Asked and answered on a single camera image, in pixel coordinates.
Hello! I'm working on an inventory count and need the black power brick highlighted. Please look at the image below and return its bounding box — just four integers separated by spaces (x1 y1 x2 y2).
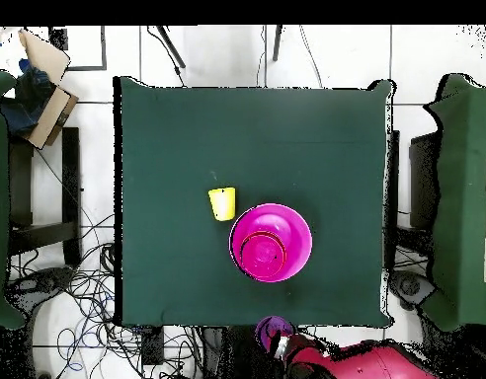
141 326 165 366

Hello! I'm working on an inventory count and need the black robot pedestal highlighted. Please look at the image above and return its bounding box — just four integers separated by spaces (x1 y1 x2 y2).
201 326 287 379

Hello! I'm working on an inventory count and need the small crimson bowl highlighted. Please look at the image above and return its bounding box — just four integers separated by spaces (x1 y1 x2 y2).
240 233 286 280

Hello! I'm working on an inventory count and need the purple cup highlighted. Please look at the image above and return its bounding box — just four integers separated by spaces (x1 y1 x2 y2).
254 314 295 353

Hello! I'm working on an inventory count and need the grey base with black knob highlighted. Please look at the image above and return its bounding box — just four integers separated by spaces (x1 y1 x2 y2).
388 269 436 311
13 265 76 303

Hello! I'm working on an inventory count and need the black tripod leg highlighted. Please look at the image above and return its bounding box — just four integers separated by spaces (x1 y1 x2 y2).
155 25 187 69
272 25 284 62

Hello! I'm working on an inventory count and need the yellow cup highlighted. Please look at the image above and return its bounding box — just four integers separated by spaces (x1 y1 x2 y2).
207 186 237 223

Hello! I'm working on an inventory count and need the dark blue cloth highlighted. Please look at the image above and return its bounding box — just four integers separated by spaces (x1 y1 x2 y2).
0 58 56 135

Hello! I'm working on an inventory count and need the tangle of cables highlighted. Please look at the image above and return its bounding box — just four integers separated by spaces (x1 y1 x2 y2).
9 212 204 379

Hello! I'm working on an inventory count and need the black rectangular frame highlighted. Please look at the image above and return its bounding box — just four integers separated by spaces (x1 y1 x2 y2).
48 25 108 72

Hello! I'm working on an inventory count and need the small red-orange bowl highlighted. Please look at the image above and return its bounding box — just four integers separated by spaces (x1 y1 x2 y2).
238 230 288 278

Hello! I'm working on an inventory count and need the large pink bowl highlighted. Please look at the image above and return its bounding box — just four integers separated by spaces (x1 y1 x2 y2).
228 202 314 284

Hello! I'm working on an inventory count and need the cardboard box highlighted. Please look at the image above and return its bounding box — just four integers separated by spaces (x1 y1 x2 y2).
0 28 80 151

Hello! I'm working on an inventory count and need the dark green table cloth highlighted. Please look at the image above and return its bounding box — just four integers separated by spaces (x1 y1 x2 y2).
113 75 396 329

